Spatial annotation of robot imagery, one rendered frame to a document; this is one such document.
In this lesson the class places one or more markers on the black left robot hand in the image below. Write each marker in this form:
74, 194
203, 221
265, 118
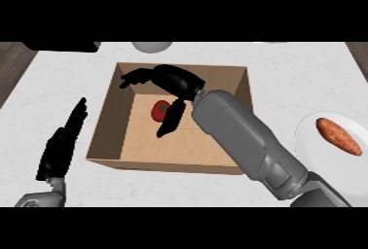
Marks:
59, 149

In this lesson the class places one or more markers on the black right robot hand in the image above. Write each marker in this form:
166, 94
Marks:
174, 80

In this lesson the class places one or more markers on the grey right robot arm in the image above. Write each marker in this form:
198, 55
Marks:
248, 146

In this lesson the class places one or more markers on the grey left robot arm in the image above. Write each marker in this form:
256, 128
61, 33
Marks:
44, 196

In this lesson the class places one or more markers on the red tomato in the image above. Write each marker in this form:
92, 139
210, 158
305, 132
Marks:
160, 112

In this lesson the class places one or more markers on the brown cardboard box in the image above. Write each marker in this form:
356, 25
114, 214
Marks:
177, 146

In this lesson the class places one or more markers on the white plate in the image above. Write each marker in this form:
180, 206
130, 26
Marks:
336, 162

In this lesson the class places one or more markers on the grey round bowl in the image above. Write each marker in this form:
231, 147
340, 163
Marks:
151, 46

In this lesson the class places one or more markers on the black appliance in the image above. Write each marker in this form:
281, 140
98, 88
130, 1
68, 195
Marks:
62, 46

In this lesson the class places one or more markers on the orange sweet potato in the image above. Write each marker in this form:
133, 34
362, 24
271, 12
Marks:
337, 136

